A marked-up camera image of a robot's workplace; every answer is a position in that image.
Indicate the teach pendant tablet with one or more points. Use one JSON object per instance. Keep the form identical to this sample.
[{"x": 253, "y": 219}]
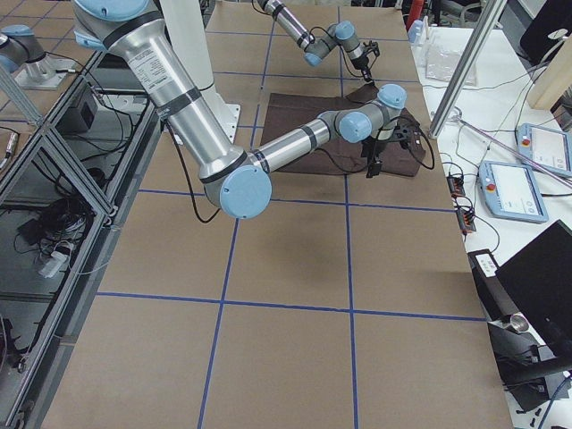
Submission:
[
  {"x": 548, "y": 147},
  {"x": 510, "y": 192}
]

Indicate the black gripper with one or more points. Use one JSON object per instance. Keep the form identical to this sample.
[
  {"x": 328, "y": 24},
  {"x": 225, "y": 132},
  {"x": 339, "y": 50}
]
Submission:
[
  {"x": 374, "y": 146},
  {"x": 362, "y": 67}
]

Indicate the black monitor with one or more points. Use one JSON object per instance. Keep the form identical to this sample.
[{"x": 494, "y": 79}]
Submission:
[{"x": 538, "y": 281}]

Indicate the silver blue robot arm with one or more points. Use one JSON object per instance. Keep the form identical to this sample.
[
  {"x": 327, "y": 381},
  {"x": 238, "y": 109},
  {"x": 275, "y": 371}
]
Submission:
[
  {"x": 148, "y": 37},
  {"x": 317, "y": 43}
]

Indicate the aluminium frame post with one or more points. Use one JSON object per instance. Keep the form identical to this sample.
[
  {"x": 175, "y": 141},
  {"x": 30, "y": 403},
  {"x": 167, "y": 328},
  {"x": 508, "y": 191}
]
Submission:
[{"x": 490, "y": 14}]

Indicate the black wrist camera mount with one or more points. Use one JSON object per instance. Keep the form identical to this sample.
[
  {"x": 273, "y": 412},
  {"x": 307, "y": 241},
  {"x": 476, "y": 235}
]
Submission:
[{"x": 408, "y": 137}]

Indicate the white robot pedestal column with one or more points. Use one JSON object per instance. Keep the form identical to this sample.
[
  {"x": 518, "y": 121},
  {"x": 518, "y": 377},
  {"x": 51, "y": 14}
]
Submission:
[{"x": 186, "y": 29}]

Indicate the black box white label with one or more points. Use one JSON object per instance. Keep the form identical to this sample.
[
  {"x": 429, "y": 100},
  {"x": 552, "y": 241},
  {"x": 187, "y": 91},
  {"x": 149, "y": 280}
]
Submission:
[{"x": 483, "y": 267}]

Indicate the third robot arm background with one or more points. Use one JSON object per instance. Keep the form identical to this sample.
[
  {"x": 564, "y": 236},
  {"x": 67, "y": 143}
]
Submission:
[{"x": 21, "y": 52}]

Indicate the red cylinder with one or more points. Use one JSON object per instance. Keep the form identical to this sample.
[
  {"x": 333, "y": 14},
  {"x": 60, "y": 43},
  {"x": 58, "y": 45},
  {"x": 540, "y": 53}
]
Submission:
[{"x": 415, "y": 9}]

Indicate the far teach pendant tablet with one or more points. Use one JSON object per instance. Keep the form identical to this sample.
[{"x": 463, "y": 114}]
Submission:
[{"x": 548, "y": 147}]

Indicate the clear plastic bag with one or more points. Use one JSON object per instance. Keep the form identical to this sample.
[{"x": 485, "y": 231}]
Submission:
[{"x": 441, "y": 63}]

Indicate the near teach pendant tablet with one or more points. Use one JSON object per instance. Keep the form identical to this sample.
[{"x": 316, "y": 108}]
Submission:
[{"x": 510, "y": 192}]

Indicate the black power strip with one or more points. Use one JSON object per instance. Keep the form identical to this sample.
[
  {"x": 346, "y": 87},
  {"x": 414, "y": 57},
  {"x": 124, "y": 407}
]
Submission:
[{"x": 463, "y": 205}]

